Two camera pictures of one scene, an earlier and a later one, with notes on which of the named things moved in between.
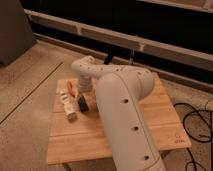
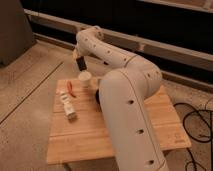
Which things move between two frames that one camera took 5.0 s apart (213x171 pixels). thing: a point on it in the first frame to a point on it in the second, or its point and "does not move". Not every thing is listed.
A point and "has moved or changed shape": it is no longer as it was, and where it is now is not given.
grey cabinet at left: (16, 35) does not move
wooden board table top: (77, 132) does not move
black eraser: (84, 107) has moved or changed shape
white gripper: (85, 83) to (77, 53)
